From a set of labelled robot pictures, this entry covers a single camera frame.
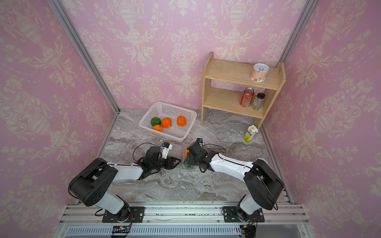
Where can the lemon drink carton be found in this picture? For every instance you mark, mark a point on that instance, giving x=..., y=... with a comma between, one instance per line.
x=251, y=133

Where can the white orange paper cup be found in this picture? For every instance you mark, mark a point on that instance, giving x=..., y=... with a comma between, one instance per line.
x=259, y=72

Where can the glass jar black lid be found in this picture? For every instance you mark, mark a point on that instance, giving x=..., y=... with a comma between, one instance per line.
x=258, y=101

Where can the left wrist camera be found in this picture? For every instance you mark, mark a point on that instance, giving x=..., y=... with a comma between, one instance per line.
x=165, y=148

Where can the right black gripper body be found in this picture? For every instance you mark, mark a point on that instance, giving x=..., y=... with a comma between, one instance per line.
x=193, y=161

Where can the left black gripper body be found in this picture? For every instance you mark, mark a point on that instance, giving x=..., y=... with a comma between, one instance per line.
x=167, y=165

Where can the green fruit container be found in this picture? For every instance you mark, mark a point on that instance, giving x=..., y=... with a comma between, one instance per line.
x=155, y=121
x=186, y=162

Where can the red soda can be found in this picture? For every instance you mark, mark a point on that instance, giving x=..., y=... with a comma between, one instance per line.
x=247, y=97

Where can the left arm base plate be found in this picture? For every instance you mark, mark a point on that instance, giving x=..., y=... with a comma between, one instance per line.
x=132, y=215

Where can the white plastic basket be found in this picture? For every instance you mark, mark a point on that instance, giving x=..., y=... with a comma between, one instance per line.
x=164, y=110

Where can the aluminium rail frame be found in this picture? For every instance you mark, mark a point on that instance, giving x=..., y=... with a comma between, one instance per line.
x=194, y=219

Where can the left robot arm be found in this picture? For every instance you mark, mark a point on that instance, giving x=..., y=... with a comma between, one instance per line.
x=91, y=185

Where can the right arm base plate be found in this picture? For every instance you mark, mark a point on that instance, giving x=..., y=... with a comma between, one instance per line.
x=234, y=214

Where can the wooden two-tier shelf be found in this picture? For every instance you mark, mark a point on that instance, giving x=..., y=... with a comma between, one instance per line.
x=238, y=74

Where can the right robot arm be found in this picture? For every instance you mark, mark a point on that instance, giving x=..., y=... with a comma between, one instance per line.
x=263, y=184

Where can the clear clamshell container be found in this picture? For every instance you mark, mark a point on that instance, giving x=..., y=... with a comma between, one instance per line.
x=244, y=151
x=193, y=165

